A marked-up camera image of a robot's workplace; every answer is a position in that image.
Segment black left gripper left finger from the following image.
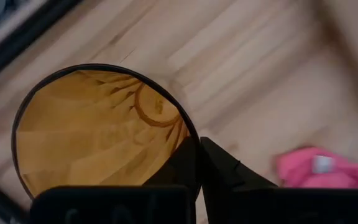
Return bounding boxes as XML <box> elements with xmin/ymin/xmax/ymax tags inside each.
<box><xmin>29</xmin><ymin>136</ymin><xmax>202</xmax><ymax>224</ymax></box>

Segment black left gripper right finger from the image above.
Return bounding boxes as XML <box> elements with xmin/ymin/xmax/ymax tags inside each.
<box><xmin>200</xmin><ymin>136</ymin><xmax>358</xmax><ymax>224</ymax></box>

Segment amber faceted plastic tumbler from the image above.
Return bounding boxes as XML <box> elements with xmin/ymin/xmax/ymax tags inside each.
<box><xmin>11</xmin><ymin>63</ymin><xmax>202</xmax><ymax>200</ymax></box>

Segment pink cloth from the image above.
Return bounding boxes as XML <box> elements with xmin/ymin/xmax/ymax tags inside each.
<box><xmin>273</xmin><ymin>146</ymin><xmax>358</xmax><ymax>190</ymax></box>

